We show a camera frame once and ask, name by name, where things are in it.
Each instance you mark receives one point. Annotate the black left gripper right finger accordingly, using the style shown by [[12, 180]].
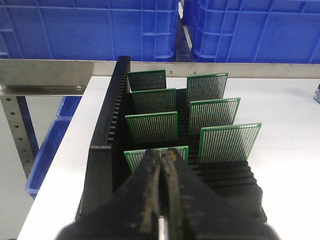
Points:
[[198, 213]]

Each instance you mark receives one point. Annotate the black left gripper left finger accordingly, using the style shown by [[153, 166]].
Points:
[[132, 212]]

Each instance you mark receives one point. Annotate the green perforated circuit board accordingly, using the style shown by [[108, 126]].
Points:
[[134, 157]]

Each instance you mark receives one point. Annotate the black slotted board rack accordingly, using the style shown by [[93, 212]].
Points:
[[107, 167]]

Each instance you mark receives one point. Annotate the blue bin below table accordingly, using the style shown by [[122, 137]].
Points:
[[51, 143]]

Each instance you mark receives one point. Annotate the blue plastic crate left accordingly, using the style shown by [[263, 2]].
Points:
[[144, 30]]

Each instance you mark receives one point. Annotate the blue plastic crate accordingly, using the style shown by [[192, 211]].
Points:
[[144, 30], [254, 31]]

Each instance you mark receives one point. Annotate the blue plastic crate centre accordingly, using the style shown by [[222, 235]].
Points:
[[254, 31]]

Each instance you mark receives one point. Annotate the steel perforated shelf post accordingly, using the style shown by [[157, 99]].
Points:
[[21, 126]]

